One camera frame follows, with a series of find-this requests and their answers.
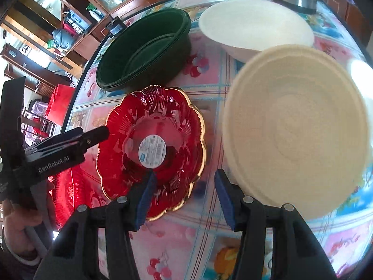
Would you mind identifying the small red flower plate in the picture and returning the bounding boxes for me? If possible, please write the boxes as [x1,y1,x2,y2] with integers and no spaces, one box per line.
[96,85,207,221]

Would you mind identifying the dark green plastic bowl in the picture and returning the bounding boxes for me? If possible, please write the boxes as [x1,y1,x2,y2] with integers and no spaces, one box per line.
[96,8,192,92]

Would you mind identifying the cream foam plate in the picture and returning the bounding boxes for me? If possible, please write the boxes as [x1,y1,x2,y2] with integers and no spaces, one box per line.
[222,45,370,220]

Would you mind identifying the white foam bowl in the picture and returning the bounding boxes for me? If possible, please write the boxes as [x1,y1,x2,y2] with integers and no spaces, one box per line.
[199,0,314,63]

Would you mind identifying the large red flower plate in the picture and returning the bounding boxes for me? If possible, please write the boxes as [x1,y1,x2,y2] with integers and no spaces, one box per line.
[49,146,110,229]

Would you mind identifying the person's left hand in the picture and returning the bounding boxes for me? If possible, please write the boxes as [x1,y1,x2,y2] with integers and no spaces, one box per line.
[3,199,43,265]

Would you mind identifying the red paper gift bag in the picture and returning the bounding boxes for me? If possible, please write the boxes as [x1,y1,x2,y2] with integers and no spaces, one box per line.
[45,84,75,126]

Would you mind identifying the wooden chair with clothes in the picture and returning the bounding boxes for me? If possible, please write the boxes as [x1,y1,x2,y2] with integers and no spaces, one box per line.
[21,99,56,141]

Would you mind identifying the fruit pattern tablecloth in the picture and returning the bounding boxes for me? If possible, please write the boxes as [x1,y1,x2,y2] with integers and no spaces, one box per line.
[64,0,372,279]

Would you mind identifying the small black motor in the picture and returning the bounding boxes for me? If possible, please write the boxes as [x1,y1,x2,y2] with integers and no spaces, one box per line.
[106,17,127,38]

